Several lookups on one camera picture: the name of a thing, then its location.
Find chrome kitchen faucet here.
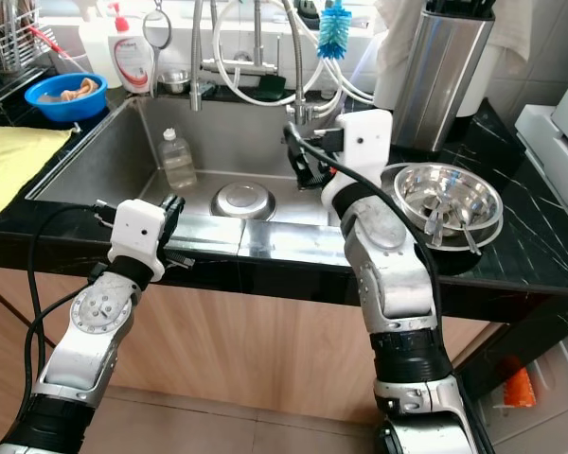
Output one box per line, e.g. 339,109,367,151
191,0,275,113

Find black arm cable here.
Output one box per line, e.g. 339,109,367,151
22,201,124,454
22,284,96,445
308,132,446,323

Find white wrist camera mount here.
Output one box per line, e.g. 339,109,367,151
109,199,167,283
333,109,394,200

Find wide steel basin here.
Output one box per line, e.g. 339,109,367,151
381,162,505,249

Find orange object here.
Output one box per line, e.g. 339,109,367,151
502,367,537,410

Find wire dish rack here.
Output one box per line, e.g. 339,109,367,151
0,0,39,105

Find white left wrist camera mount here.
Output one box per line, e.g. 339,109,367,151
109,199,167,283

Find dark green sponge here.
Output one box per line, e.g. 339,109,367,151
256,74,287,100

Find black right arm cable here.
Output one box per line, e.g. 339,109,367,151
308,132,446,323

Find white red-capped dish soap bottle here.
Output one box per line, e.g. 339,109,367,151
106,3,156,96

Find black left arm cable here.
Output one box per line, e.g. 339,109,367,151
22,284,96,445
22,201,124,454

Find stainless steel sink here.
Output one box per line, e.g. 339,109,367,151
28,95,351,228

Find wooden base cabinet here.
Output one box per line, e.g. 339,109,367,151
0,265,503,422

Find plain white plastic bottle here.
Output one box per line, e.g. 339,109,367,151
76,0,119,77

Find blue plastic bowl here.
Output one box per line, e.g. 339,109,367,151
25,73,108,124

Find blue bottle brush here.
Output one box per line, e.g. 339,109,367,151
317,0,353,60

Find chrome flexible spray hose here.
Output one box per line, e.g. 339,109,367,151
282,0,323,124

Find yellow cloth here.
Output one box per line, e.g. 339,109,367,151
0,125,75,216

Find white water hose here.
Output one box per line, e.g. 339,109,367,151
210,0,378,107

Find small upturned steel bowl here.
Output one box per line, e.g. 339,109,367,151
211,182,277,221

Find steel knife block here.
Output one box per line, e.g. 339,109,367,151
393,0,496,152

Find round metal strainer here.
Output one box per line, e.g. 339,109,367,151
140,0,173,96

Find steel spoon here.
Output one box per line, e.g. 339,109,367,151
421,199,484,256

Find shiny steel mixing bowl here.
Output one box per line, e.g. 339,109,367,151
398,164,503,230

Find clear plastic bottle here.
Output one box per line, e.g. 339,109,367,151
161,128,198,190

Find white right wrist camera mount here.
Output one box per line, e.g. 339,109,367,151
333,109,394,200

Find peach coloured item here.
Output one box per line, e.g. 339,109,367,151
59,78,100,101

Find small steel cup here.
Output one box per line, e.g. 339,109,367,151
159,69,192,94

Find red handled utensil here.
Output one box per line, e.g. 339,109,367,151
27,24,84,72

